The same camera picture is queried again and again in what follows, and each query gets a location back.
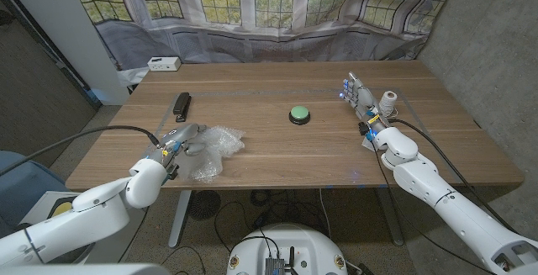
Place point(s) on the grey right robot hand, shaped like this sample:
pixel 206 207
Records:
pixel 363 98

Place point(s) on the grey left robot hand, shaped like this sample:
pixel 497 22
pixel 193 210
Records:
pixel 178 136

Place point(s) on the clear bubble wrap sheet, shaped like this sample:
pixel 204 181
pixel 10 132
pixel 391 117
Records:
pixel 223 140

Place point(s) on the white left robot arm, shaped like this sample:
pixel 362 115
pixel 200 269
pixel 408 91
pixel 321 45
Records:
pixel 96 216

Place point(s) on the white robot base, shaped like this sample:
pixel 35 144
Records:
pixel 290 245

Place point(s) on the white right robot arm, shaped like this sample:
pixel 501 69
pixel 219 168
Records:
pixel 424 182

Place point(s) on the white tape roll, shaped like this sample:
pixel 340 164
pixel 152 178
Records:
pixel 388 99

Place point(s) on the black stapler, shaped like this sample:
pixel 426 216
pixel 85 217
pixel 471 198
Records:
pixel 182 102

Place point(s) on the white paper card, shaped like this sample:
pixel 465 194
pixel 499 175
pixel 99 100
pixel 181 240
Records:
pixel 368 145

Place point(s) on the green button black base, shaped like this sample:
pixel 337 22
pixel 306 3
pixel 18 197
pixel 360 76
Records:
pixel 299 113

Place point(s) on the black round floor fan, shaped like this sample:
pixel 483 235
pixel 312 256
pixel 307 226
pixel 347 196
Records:
pixel 204 204

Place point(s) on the white power box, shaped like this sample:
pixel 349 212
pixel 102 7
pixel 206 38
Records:
pixel 164 63

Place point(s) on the white table leg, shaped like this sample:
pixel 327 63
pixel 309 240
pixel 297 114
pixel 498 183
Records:
pixel 178 224

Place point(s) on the printed window backdrop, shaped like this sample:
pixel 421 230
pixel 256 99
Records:
pixel 273 14

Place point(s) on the grey table leg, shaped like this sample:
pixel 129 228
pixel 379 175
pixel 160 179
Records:
pixel 391 220

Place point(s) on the yellow foot pedal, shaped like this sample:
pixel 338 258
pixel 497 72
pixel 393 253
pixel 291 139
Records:
pixel 62 209

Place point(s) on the white floor platform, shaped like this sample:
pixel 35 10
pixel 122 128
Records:
pixel 35 207

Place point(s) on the white pillar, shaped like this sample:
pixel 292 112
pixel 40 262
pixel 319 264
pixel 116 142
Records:
pixel 63 22

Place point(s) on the blue chair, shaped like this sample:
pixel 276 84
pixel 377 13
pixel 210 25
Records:
pixel 21 178

